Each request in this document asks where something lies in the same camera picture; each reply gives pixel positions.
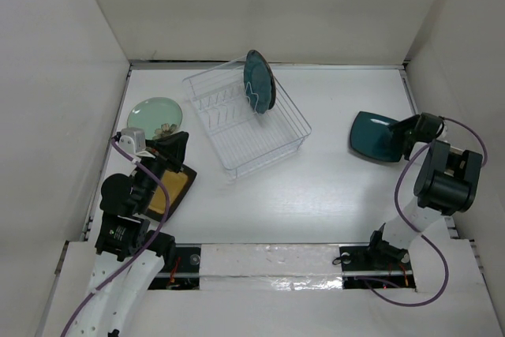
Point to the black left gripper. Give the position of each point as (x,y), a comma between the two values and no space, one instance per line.
(170,147)

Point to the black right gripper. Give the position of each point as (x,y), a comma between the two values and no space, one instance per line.
(407,123)

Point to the teal square plate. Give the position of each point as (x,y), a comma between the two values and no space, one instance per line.
(370,136)

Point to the blue round floral plate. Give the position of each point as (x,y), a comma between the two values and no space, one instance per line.
(270,76)

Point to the teal scalloped round plate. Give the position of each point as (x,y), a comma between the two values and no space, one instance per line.
(256,82)

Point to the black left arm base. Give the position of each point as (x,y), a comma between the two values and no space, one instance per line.
(183,274)

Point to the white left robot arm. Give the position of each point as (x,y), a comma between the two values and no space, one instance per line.
(128,253)

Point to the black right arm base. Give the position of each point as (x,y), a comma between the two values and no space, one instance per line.
(378,264)

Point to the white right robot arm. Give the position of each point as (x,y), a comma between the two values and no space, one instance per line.
(445,184)

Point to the light green glass plate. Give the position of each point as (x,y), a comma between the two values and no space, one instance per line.
(157,117)

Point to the yellow square black-rimmed plate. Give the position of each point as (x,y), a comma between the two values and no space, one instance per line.
(177,185)

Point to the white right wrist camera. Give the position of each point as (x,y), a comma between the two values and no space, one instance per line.
(442,132)

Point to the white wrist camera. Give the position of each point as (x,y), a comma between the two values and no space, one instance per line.
(442,132)
(132,140)

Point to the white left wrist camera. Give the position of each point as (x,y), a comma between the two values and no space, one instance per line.
(132,140)

